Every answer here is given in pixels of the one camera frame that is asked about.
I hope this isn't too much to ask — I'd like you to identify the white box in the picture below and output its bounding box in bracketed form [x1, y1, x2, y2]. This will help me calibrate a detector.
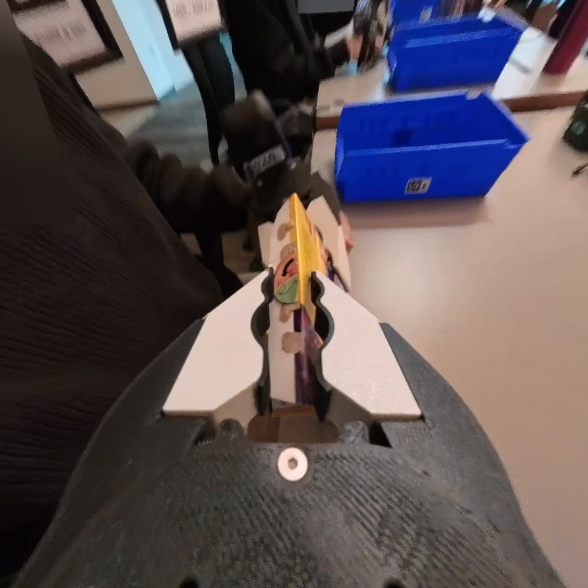
[494, 25, 559, 99]

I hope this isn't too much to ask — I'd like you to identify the colourful lego box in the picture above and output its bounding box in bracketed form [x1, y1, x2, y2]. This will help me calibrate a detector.
[268, 193, 345, 405]

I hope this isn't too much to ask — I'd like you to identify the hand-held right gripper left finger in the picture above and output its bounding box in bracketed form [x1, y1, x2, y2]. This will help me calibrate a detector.
[162, 270, 276, 421]

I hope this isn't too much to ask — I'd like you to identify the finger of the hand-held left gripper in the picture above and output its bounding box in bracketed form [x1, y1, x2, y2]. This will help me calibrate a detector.
[257, 222, 279, 272]
[307, 198, 353, 291]

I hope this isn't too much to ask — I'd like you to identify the framed wall picture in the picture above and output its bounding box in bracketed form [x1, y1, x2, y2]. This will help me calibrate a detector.
[9, 0, 125, 72]

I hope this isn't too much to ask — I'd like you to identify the dark green object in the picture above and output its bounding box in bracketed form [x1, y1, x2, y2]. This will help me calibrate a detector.
[563, 94, 588, 152]

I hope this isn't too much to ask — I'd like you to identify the blue plastic bin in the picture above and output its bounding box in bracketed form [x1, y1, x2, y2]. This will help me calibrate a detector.
[387, 13, 524, 92]
[334, 90, 530, 204]

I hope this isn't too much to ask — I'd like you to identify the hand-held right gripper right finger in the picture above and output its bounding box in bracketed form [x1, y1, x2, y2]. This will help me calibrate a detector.
[311, 272, 424, 422]

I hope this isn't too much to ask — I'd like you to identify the maroon cloth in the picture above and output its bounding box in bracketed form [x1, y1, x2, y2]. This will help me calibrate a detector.
[544, 0, 588, 75]

